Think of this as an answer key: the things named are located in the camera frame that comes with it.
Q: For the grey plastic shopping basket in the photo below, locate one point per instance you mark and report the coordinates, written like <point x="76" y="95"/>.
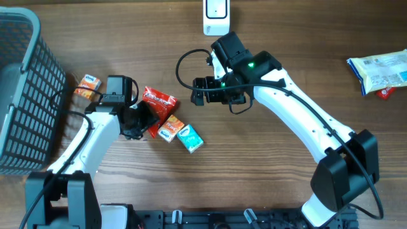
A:
<point x="30" y="75"/>

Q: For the orange tissue pack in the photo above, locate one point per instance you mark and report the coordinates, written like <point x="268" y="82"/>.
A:
<point x="88" y="87"/>
<point x="170" y="128"/>

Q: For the teal tissue pack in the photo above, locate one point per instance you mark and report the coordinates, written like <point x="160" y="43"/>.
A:
<point x="190" y="138"/>

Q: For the white barcode scanner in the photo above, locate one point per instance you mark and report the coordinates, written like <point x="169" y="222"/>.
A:
<point x="216" y="17"/>

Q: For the red snack bag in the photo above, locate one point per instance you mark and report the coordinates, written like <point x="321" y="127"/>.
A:
<point x="161" y="103"/>

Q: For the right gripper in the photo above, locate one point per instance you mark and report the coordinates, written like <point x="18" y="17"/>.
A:
<point x="240" y="98"/>

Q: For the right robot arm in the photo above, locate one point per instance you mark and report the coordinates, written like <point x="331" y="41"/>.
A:
<point x="347" y="162"/>

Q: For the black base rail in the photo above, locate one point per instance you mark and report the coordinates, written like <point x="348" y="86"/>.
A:
<point x="270" y="219"/>

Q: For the cream snack pouch blue seal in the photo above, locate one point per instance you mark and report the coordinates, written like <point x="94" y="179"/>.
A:
<point x="377" y="72"/>

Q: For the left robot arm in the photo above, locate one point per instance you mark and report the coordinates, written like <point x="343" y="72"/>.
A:
<point x="63" y="196"/>

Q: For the red candy bar wrapper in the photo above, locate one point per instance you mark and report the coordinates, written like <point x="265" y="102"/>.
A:
<point x="385" y="93"/>

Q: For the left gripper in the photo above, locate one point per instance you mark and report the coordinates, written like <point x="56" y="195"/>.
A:
<point x="150" y="118"/>

